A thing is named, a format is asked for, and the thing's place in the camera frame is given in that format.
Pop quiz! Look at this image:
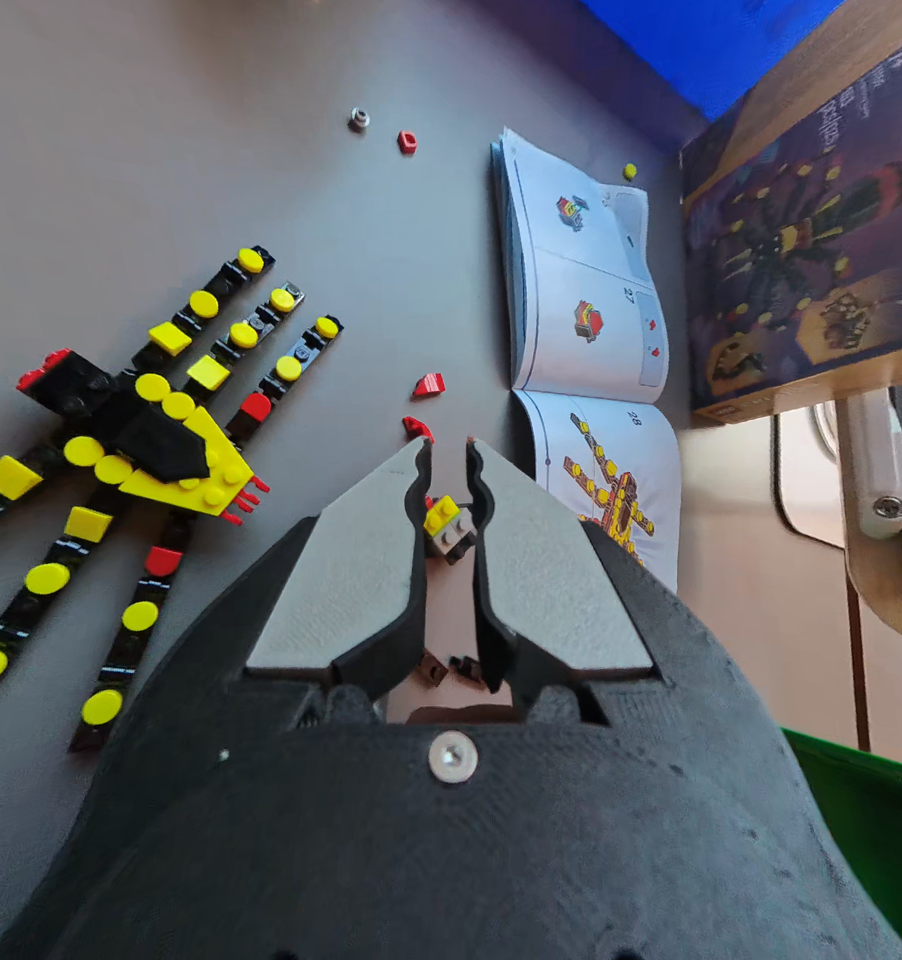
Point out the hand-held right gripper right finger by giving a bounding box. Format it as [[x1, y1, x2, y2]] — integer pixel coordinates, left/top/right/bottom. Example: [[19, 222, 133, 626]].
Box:
[[466, 438, 654, 693]]

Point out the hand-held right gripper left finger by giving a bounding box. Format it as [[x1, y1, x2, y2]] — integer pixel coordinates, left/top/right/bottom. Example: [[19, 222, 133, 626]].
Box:
[[245, 437, 433, 705]]

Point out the small yellow grey lego assembly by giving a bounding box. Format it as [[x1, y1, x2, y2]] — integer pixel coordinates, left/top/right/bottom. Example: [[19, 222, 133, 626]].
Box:
[[423, 495, 479, 565]]

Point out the black and yellow lego spider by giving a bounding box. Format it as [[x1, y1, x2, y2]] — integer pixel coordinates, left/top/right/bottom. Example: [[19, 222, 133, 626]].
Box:
[[0, 243, 344, 753]]

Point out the white lego instruction booklet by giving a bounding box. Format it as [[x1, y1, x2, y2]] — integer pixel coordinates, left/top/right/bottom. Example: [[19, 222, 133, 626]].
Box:
[[490, 127, 682, 594]]

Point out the dark lego set box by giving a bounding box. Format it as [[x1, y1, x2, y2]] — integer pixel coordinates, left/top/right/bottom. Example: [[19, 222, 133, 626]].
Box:
[[679, 41, 902, 429]]

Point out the thin dark metal leg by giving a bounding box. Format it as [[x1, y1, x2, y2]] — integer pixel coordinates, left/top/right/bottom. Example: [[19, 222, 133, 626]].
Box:
[[844, 585, 872, 751]]

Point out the green plastic storage bin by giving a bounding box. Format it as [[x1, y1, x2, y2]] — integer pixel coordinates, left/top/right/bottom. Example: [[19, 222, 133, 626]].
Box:
[[784, 727, 902, 960]]

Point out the blue panel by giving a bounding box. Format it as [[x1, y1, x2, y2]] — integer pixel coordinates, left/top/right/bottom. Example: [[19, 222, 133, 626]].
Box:
[[578, 0, 845, 121]]

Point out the white metal bracket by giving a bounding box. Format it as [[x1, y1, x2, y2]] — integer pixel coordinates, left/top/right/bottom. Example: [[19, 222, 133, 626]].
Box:
[[833, 386, 902, 541]]

